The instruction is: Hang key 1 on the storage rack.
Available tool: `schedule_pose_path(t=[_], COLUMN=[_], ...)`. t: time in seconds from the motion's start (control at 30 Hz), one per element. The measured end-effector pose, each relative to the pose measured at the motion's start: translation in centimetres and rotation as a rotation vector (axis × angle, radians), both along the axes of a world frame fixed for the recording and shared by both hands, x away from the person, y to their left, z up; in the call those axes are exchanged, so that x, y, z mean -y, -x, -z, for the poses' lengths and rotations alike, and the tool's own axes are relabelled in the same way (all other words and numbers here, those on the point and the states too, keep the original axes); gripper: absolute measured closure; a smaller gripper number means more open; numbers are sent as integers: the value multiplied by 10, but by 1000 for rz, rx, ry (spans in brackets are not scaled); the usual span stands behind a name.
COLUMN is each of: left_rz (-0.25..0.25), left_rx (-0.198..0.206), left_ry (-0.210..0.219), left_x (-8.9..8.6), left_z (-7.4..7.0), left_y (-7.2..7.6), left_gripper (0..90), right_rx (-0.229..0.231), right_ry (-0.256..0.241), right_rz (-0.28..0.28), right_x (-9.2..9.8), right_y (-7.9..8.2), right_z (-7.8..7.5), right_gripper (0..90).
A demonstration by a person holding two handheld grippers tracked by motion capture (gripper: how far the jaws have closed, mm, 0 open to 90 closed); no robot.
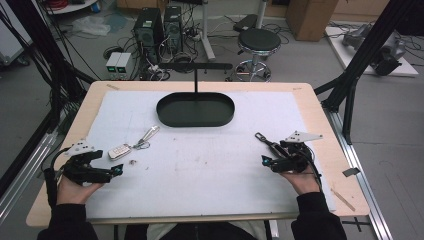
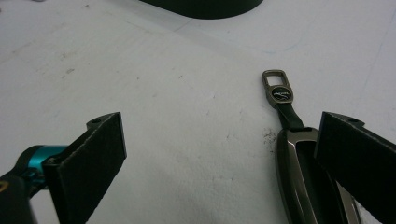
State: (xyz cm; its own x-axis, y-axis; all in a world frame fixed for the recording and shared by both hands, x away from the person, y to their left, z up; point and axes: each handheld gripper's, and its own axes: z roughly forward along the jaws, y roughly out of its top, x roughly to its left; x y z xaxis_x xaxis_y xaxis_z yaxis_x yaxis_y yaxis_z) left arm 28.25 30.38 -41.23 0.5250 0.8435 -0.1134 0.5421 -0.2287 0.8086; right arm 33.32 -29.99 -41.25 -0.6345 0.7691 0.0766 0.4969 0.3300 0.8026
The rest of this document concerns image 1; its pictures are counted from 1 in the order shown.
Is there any grey machine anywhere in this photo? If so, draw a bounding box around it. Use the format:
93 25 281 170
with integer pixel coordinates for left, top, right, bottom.
341 23 408 77

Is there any black key strap with clasp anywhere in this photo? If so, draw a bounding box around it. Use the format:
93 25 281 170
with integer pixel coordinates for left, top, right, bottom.
254 132 285 158

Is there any person's left hand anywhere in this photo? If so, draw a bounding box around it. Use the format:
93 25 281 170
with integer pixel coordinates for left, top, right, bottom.
56 173 104 206

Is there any white bench power supply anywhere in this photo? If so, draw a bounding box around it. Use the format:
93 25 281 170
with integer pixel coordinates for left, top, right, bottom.
116 52 133 81
105 51 123 81

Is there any white desk leg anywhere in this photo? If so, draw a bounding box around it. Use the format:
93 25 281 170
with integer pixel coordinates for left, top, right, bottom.
199 0 217 63

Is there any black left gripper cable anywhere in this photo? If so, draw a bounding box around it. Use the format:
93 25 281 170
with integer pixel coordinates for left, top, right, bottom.
43 147 72 208

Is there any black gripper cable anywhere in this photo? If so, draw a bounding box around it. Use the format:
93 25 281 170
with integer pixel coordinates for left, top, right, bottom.
301 149 323 193
43 147 72 208

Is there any person's right hand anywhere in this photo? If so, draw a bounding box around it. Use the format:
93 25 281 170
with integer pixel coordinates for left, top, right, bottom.
279 166 323 196

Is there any aluminium rail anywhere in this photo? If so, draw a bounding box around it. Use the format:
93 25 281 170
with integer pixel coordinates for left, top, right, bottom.
0 130 59 223
323 107 395 240

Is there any black round stool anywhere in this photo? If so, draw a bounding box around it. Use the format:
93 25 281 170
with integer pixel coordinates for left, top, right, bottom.
232 27 283 83

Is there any black metal frame strut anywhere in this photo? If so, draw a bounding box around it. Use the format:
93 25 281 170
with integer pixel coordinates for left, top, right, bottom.
5 0 98 111
314 0 424 146

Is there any clear plastic bag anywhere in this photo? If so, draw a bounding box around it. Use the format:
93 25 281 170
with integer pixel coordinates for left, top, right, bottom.
70 15 112 38

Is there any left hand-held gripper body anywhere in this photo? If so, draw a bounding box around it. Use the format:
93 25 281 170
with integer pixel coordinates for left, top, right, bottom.
62 139 113 186

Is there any grey tape piece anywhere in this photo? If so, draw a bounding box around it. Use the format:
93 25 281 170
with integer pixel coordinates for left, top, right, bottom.
341 167 362 178

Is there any white floor board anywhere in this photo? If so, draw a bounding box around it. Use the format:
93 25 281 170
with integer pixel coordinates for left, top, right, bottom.
324 23 420 78

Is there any black oval tray with stand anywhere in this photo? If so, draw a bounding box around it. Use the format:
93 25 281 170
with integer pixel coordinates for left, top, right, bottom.
155 62 236 128

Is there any black computer tower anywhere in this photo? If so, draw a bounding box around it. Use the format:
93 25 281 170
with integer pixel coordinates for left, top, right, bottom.
132 7 165 69
163 5 185 55

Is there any brown cardboard box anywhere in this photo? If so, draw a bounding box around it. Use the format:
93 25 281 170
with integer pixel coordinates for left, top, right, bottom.
285 0 340 43

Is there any black foot pedal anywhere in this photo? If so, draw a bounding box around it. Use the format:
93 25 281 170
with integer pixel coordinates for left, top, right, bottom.
232 13 259 33

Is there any silver car key with keychain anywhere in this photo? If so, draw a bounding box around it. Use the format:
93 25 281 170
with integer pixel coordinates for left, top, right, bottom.
107 124 161 162

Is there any thin wooden stick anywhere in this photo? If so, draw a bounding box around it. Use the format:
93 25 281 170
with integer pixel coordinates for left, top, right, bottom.
330 188 357 213

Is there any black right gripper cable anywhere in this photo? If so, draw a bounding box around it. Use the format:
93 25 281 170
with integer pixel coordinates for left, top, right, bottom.
301 149 323 193

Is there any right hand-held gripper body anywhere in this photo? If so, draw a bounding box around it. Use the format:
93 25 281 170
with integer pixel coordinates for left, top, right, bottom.
270 130 324 174

